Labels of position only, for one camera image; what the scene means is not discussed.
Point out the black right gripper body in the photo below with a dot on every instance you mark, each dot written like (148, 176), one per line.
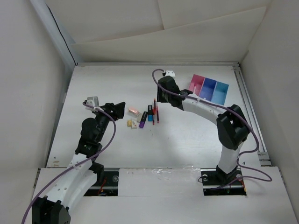
(162, 96)

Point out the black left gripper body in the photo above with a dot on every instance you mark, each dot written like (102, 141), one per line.
(103, 119)

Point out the rose gold stapler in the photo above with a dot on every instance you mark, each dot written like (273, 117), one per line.
(133, 111)

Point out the white eraser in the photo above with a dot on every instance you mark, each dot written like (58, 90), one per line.
(134, 124)

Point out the purple black highlighter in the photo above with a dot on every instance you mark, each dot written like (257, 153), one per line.
(143, 119)

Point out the blue black highlighter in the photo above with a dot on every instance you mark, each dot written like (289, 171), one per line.
(150, 113)

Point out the red pen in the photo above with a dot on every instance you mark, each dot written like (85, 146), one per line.
(154, 111)

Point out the pink white pen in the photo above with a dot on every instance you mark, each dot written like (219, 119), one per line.
(157, 113)

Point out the grey eraser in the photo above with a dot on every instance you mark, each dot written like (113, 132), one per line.
(139, 117)

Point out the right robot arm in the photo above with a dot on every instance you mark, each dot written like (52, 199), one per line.
(231, 128)

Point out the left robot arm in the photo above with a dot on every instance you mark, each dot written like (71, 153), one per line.
(56, 201)

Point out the pink container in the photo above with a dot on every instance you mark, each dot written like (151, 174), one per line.
(196, 84)

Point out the dark blue container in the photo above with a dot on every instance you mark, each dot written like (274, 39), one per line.
(207, 89)

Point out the light blue container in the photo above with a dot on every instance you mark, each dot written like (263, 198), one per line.
(220, 93)

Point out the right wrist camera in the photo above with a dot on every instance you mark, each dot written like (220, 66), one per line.
(168, 73)

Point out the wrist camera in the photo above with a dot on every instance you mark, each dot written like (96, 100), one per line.
(168, 73)
(92, 101)

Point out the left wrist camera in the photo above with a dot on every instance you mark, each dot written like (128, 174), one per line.
(92, 101)

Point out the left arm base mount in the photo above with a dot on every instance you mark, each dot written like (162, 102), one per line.
(107, 181)

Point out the aluminium rail right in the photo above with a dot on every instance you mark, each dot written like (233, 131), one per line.
(262, 152)

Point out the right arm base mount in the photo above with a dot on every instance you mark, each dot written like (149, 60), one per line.
(217, 183)

